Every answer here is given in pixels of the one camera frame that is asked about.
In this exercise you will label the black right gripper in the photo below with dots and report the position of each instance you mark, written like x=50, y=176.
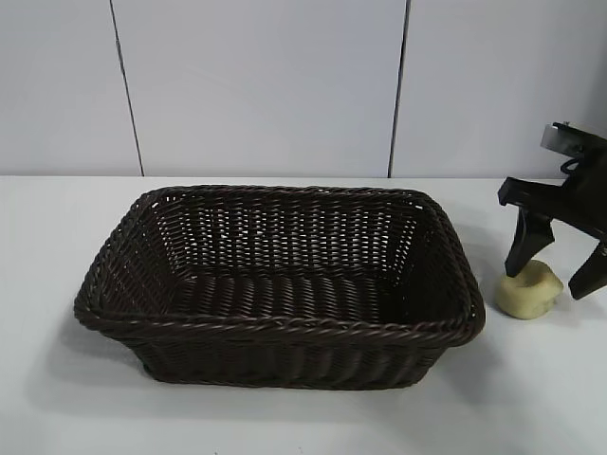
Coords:
x=578, y=213

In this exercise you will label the pale yellow egg yolk pastry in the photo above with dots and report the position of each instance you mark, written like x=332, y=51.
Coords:
x=526, y=308

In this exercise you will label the dark brown wicker basket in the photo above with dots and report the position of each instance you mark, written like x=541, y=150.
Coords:
x=284, y=341

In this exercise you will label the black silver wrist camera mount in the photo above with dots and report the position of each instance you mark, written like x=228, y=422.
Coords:
x=571, y=140

